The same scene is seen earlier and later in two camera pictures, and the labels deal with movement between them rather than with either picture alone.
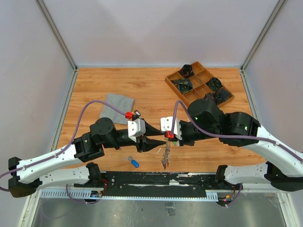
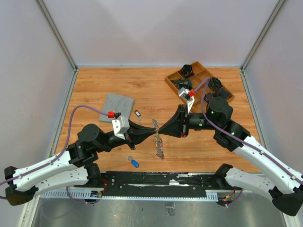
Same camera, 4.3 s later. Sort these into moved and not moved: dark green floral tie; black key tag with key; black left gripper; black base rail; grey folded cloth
Moved: black left gripper
Not moved: black key tag with key; grey folded cloth; black base rail; dark green floral tie
